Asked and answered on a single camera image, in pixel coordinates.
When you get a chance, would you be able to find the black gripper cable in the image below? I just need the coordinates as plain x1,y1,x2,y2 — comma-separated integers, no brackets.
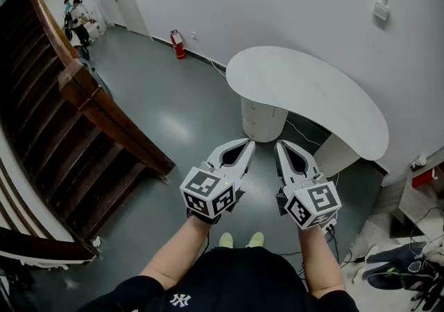
323,225,368,267

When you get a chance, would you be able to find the thin white floor cable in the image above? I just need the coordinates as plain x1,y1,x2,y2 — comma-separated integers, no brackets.
284,119,324,148

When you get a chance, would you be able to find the person's right forearm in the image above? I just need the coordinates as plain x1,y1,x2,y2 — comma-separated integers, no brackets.
297,225,348,300

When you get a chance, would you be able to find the brown wooden handrail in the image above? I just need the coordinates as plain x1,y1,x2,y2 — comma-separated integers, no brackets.
21,0,176,186

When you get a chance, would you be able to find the red fire extinguisher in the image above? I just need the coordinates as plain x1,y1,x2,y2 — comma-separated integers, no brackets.
169,28,187,60

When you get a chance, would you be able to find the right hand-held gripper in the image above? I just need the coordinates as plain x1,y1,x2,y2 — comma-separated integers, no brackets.
275,139,341,232

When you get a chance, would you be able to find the grey shelf unit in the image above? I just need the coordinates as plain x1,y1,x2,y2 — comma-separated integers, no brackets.
390,161,444,239

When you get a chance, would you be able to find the person's black t-shirt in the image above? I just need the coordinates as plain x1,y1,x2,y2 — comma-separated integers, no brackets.
74,246,360,312

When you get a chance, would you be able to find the white wall cable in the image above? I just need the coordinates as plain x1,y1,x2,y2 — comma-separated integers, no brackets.
193,38,228,78

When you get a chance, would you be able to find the dark wooden staircase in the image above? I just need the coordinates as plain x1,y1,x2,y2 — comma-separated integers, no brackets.
0,0,150,245

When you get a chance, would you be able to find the white wall junction box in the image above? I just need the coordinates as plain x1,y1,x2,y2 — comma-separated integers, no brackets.
373,0,391,22

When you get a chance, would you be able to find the small white bottle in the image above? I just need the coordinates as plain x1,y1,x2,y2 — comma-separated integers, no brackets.
409,155,429,171

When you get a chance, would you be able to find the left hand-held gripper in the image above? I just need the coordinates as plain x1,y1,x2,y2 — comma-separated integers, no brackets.
179,137,257,225

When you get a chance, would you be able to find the person's right yellow shoe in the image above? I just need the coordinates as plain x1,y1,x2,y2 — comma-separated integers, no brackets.
245,231,266,249

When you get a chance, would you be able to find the person's left forearm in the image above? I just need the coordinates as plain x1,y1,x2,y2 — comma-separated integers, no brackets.
138,215,213,291

